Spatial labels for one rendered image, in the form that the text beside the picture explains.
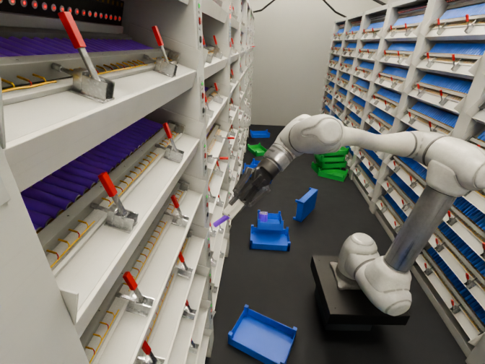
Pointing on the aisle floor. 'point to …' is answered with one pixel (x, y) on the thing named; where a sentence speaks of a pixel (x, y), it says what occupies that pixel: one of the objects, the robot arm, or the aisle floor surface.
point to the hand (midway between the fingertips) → (233, 208)
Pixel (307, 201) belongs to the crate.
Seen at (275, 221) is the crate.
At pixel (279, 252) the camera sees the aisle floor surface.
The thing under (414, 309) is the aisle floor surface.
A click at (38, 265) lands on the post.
